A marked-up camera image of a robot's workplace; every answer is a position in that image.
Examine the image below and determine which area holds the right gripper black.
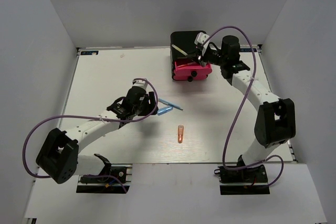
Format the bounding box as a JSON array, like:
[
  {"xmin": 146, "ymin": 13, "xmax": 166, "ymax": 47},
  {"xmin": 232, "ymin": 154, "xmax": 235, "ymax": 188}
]
[{"xmin": 187, "ymin": 46, "xmax": 227, "ymax": 67}]

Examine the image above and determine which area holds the orange highlighter pen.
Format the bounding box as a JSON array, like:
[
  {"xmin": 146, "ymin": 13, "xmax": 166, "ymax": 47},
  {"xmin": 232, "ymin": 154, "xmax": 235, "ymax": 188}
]
[{"xmin": 186, "ymin": 62, "xmax": 196, "ymax": 67}]

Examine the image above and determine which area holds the pink drawer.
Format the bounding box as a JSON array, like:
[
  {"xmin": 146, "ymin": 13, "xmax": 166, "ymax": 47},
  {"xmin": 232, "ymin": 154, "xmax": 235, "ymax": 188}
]
[
  {"xmin": 172, "ymin": 75, "xmax": 208, "ymax": 82},
  {"xmin": 172, "ymin": 71, "xmax": 208, "ymax": 82},
  {"xmin": 172, "ymin": 59, "xmax": 212, "ymax": 75}
]

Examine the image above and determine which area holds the yellow highlighter pen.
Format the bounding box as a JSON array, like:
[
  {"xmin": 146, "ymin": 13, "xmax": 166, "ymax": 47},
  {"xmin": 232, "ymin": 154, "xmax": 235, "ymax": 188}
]
[{"xmin": 171, "ymin": 44, "xmax": 187, "ymax": 56}]

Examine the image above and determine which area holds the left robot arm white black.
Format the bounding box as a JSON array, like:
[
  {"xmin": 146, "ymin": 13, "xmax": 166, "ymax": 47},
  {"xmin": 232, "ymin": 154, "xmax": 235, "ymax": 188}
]
[{"xmin": 36, "ymin": 81, "xmax": 158, "ymax": 184}]

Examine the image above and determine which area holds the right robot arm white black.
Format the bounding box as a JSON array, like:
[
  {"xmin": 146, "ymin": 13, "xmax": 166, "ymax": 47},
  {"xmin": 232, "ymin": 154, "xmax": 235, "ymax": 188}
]
[{"xmin": 189, "ymin": 32, "xmax": 296, "ymax": 182}]

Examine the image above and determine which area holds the black drawer cabinet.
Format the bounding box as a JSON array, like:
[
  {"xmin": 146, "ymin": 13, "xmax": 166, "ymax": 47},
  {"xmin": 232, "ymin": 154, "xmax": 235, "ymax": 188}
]
[{"xmin": 170, "ymin": 30, "xmax": 205, "ymax": 73}]

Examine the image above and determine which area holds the light blue clip pen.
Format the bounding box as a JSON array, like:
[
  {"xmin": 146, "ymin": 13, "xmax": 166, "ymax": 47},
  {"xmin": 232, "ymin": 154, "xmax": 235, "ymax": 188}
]
[{"xmin": 159, "ymin": 98, "xmax": 183, "ymax": 111}]

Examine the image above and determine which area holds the right blue table sticker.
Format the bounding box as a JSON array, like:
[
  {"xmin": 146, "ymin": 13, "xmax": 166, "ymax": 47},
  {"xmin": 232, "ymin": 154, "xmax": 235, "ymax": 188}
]
[{"xmin": 239, "ymin": 48, "xmax": 257, "ymax": 52}]

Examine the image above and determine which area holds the blue table sticker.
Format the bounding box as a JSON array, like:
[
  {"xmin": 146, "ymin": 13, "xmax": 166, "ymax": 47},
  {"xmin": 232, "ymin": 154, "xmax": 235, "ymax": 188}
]
[
  {"xmin": 80, "ymin": 50, "xmax": 99, "ymax": 56},
  {"xmin": 239, "ymin": 48, "xmax": 257, "ymax": 52}
]

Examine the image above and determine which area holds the left blue table sticker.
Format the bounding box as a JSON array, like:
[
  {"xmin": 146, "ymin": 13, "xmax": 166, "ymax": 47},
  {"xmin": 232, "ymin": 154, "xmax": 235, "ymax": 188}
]
[{"xmin": 80, "ymin": 50, "xmax": 99, "ymax": 56}]

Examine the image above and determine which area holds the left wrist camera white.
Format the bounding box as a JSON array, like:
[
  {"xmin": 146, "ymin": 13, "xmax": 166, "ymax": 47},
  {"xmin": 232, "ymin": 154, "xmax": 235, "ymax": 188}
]
[{"xmin": 132, "ymin": 79, "xmax": 148, "ymax": 91}]

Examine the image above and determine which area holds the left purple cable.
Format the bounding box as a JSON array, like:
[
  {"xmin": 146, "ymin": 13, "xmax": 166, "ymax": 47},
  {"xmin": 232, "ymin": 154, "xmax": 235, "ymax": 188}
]
[{"xmin": 22, "ymin": 78, "xmax": 159, "ymax": 192}]

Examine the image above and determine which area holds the purple cable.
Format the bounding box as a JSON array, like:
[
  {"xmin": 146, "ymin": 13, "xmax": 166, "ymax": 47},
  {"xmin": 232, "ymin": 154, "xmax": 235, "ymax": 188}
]
[
  {"xmin": 202, "ymin": 26, "xmax": 285, "ymax": 188},
  {"xmin": 22, "ymin": 78, "xmax": 159, "ymax": 192}
]

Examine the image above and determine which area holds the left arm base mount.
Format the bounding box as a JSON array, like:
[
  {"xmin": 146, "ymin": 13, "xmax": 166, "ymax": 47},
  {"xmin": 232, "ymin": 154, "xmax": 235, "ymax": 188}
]
[{"xmin": 76, "ymin": 164, "xmax": 133, "ymax": 194}]

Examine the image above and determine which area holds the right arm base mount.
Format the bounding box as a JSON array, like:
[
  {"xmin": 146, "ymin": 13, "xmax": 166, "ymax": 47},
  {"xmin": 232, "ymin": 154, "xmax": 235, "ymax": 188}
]
[{"xmin": 214, "ymin": 165, "xmax": 270, "ymax": 195}]

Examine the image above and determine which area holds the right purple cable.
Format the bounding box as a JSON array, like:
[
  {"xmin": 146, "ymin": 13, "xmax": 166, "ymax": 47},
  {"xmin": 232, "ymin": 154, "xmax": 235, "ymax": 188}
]
[{"xmin": 202, "ymin": 26, "xmax": 285, "ymax": 188}]

